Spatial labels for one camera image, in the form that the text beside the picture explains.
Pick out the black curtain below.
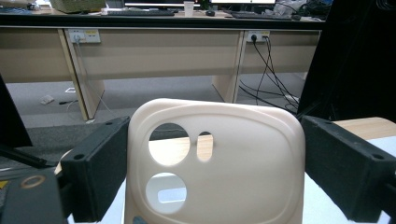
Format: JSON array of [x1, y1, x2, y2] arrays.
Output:
[[296, 0, 396, 124], [0, 74, 34, 149]]

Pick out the white wall socket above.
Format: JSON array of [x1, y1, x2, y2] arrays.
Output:
[[247, 30, 271, 43], [67, 28, 102, 45]]

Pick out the beige printed phone case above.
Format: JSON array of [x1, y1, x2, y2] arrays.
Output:
[[123, 97, 306, 224]]

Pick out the light wooden table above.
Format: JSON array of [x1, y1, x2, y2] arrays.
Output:
[[148, 116, 396, 167]]

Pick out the beige office desk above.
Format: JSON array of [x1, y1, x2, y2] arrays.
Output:
[[0, 11, 325, 121]]

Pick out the white table sheet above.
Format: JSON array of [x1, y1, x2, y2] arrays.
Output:
[[66, 135, 396, 224]]

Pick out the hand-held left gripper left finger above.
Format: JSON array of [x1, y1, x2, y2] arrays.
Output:
[[60, 116, 132, 224]]

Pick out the white plastic bag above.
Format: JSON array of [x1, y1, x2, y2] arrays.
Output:
[[263, 0, 308, 17]]

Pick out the computer monitor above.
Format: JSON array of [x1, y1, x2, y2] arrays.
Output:
[[209, 0, 277, 6], [123, 0, 202, 8]]

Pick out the white paper cup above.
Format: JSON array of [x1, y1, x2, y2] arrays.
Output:
[[183, 0, 195, 18]]

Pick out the black stand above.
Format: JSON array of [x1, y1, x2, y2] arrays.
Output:
[[0, 143, 60, 170]]

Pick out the black keyboard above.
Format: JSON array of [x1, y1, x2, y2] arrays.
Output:
[[106, 9, 177, 18], [229, 10, 294, 21]]

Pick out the black hanging cables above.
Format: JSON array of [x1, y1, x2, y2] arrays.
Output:
[[237, 34, 302, 115]]

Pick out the woven basket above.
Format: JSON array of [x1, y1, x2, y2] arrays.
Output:
[[49, 0, 107, 14]]

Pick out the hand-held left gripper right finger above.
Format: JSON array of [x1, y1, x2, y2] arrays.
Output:
[[300, 115, 396, 224]]

